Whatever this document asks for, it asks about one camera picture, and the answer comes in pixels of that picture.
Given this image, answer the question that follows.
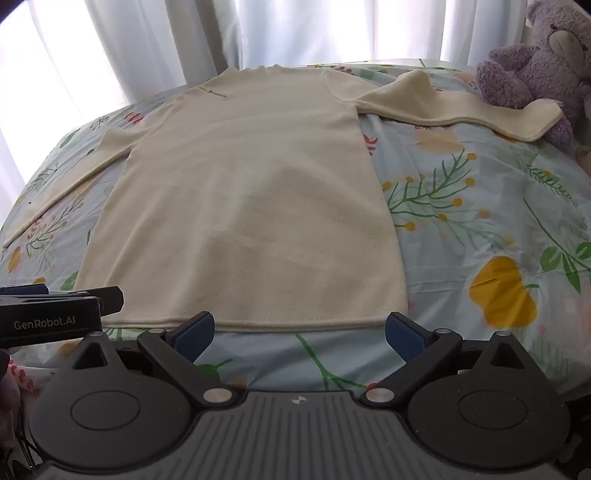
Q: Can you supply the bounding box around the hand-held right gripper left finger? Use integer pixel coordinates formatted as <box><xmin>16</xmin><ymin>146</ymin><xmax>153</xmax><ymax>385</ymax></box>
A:
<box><xmin>59</xmin><ymin>311</ymin><xmax>234</xmax><ymax>404</ymax></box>

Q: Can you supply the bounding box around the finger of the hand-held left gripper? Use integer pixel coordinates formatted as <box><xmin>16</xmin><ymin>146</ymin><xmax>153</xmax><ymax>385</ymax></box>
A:
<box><xmin>0</xmin><ymin>284</ymin><xmax>124</xmax><ymax>320</ymax></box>

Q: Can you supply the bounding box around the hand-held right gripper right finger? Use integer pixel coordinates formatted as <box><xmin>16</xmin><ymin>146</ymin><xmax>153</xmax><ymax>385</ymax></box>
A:
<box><xmin>361</xmin><ymin>311</ymin><xmax>542</xmax><ymax>408</ymax></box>

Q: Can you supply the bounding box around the cream knit sweater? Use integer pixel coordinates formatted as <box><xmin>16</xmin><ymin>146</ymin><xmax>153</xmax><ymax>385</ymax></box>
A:
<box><xmin>2</xmin><ymin>65</ymin><xmax>563</xmax><ymax>334</ymax></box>

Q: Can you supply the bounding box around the floral printed bed sheet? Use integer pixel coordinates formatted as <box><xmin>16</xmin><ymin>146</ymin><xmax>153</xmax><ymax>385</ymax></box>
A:
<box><xmin>0</xmin><ymin>59</ymin><xmax>591</xmax><ymax>402</ymax></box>

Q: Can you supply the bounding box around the white sheer curtain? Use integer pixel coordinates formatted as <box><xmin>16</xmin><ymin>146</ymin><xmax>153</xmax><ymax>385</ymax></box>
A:
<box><xmin>0</xmin><ymin>0</ymin><xmax>539</xmax><ymax>195</ymax></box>

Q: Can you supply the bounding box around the purple teddy bear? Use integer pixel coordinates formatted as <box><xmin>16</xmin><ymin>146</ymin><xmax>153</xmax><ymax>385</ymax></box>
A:
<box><xmin>475</xmin><ymin>0</ymin><xmax>591</xmax><ymax>151</ymax></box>

